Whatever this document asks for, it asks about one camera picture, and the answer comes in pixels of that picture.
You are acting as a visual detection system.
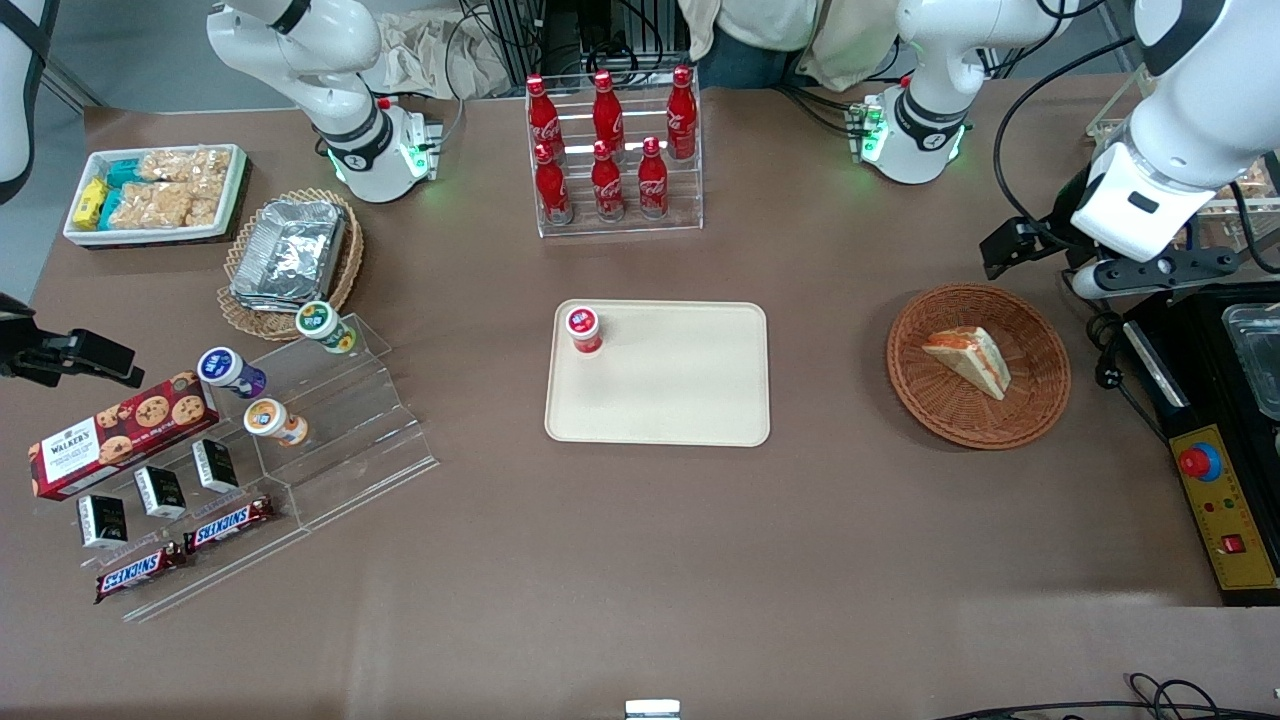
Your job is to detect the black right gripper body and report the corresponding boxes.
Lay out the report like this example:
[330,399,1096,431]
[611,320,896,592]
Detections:
[0,292,41,381]

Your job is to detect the triangular sandwich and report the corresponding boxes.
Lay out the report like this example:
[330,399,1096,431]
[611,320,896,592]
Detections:
[920,326,1013,402]

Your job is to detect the light wicker basket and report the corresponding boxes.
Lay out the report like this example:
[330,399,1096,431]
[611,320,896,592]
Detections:
[217,187,365,342]

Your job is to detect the brown wicker basket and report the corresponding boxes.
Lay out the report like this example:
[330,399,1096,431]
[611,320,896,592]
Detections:
[886,283,1072,451]

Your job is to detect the beige plastic tray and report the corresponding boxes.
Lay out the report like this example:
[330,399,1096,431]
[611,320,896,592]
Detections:
[544,300,772,448]

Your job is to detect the red Walkers cookie box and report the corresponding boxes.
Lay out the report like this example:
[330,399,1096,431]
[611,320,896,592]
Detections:
[27,371,220,502]

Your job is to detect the blue lid yogurt cup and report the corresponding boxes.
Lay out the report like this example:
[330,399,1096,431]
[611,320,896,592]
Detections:
[196,346,268,400]

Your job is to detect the black appliance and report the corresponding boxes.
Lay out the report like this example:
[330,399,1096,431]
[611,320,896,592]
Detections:
[1122,278,1280,607]

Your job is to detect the small black box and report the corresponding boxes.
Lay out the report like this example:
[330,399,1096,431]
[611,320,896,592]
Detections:
[191,438,240,495]
[133,465,188,520]
[77,493,130,549]

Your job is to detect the yellow snack packet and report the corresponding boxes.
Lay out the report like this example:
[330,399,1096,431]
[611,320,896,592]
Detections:
[74,177,109,231]

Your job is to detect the clear rice cracker pack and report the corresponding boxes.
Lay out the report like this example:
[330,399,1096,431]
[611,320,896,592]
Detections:
[185,179,230,228]
[138,147,233,187]
[108,181,194,232]

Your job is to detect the orange lid yogurt cup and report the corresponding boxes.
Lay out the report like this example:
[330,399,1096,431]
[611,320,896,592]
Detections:
[243,397,309,448]

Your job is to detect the clear plastic container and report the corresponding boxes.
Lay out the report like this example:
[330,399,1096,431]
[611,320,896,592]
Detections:
[1221,303,1280,422]

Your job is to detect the Snickers chocolate bar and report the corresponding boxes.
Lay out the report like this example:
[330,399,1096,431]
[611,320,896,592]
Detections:
[183,495,275,554]
[94,542,187,605]

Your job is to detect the white rectangular snack bin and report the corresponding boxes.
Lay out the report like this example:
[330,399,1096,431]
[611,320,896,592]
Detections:
[62,144,249,247]

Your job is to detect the stacked foil containers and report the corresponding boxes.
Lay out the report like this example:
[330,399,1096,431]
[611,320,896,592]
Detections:
[229,199,348,313]

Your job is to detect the green lid yogurt cup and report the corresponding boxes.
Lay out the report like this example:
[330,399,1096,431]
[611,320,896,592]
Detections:
[295,300,359,355]

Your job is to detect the clear acrylic stepped display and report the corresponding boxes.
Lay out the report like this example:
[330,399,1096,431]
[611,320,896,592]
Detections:
[55,312,440,624]

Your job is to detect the yellow emergency stop box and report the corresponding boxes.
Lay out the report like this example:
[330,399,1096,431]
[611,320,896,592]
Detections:
[1169,424,1280,592]

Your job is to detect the standing person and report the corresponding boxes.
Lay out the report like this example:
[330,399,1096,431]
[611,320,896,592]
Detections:
[678,0,903,93]

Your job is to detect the red cola bottle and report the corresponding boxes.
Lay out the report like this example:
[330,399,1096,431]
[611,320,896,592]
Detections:
[526,74,565,153]
[592,69,626,151]
[590,139,627,223]
[666,65,699,162]
[636,136,670,220]
[533,142,574,226]

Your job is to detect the clear acrylic bottle rack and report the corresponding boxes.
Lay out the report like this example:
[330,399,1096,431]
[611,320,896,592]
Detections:
[526,64,705,240]

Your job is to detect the red lid yogurt cup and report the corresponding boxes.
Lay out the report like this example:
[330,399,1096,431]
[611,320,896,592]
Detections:
[565,304,605,357]

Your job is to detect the crumpled beige bag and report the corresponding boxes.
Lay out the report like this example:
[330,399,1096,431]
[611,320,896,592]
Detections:
[374,8,513,102]

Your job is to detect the black equipment rack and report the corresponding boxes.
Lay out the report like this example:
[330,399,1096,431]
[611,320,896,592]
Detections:
[486,0,665,85]

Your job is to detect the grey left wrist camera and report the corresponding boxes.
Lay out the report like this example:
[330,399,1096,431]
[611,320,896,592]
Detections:
[1068,244,1242,302]

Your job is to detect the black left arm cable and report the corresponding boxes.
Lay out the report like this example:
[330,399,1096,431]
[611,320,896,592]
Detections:
[992,34,1137,253]

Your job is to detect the black appliance cable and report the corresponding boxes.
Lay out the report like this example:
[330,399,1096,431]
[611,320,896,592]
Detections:
[1092,298,1177,447]

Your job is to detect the black floor cables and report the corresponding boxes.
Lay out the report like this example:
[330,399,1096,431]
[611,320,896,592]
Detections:
[930,673,1280,720]

